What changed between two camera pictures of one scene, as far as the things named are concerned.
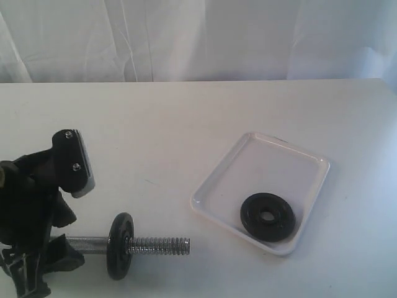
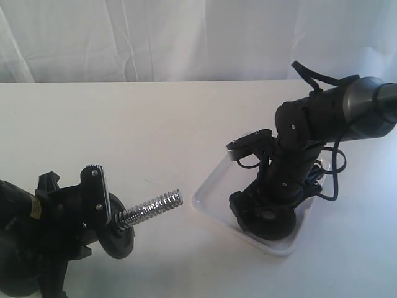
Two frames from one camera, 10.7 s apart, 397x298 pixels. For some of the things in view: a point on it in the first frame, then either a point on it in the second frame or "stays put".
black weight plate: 268,217 stays put
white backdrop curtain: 130,41 stays put
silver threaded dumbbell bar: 136,246 to 167,201
